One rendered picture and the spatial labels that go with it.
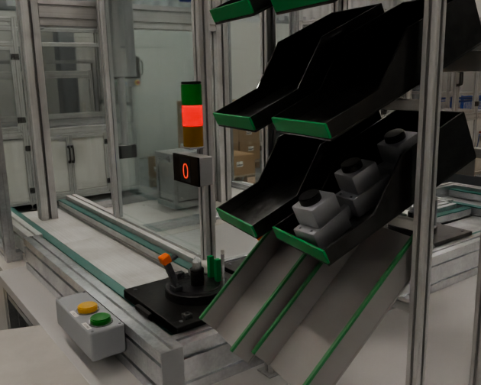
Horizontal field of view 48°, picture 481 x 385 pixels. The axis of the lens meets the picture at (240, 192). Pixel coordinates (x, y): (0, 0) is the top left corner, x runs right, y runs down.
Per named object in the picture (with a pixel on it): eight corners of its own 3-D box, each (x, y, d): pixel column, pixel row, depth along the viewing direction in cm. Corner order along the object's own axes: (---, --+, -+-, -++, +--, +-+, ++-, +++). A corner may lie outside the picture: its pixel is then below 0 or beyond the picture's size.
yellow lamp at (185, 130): (189, 147, 128) (188, 127, 127) (179, 146, 132) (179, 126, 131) (207, 146, 131) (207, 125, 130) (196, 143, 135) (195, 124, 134)
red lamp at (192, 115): (188, 127, 127) (188, 105, 126) (179, 125, 131) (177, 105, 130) (207, 125, 130) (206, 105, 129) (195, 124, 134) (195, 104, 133)
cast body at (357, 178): (359, 218, 75) (343, 176, 72) (340, 211, 79) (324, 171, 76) (401, 187, 77) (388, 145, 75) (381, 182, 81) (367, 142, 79)
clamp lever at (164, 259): (174, 289, 111) (161, 259, 108) (169, 286, 113) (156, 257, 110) (188, 279, 113) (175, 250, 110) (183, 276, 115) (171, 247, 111)
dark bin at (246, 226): (256, 240, 80) (237, 198, 78) (221, 220, 92) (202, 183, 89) (392, 147, 89) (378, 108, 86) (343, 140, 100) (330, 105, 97)
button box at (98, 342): (92, 363, 102) (89, 332, 100) (57, 324, 118) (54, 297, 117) (127, 351, 106) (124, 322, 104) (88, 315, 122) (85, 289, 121)
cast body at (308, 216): (321, 253, 71) (301, 209, 68) (300, 247, 75) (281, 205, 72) (362, 218, 74) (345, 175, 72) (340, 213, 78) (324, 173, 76)
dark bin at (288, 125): (330, 141, 65) (309, 86, 62) (276, 132, 77) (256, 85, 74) (485, 42, 73) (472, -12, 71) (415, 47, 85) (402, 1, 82)
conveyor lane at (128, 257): (180, 381, 102) (178, 333, 100) (46, 263, 169) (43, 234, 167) (292, 337, 118) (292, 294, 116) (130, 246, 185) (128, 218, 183)
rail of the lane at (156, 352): (163, 405, 95) (160, 349, 92) (26, 268, 165) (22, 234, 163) (190, 394, 98) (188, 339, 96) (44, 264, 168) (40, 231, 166)
